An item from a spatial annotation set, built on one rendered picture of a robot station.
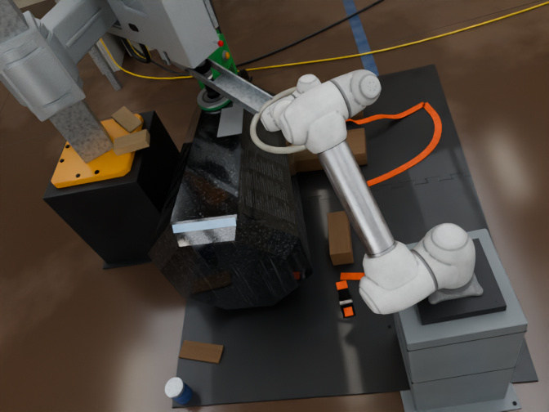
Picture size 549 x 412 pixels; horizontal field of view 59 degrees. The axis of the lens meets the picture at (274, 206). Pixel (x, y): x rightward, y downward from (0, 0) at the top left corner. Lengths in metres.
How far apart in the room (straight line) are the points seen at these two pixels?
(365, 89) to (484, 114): 2.22
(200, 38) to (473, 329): 1.80
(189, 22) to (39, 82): 0.78
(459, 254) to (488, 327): 0.32
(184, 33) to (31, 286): 2.16
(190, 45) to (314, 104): 1.23
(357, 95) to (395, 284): 0.59
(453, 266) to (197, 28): 1.66
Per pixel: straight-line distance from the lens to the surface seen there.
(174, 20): 2.47
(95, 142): 2.93
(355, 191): 1.49
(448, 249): 1.59
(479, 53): 4.12
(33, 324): 3.63
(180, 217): 2.31
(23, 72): 2.62
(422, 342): 1.78
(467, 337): 1.81
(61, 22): 2.80
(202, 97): 2.87
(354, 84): 1.46
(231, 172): 2.38
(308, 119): 1.42
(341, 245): 2.79
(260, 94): 2.59
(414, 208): 3.05
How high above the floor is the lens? 2.44
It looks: 49 degrees down
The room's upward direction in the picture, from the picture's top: 23 degrees counter-clockwise
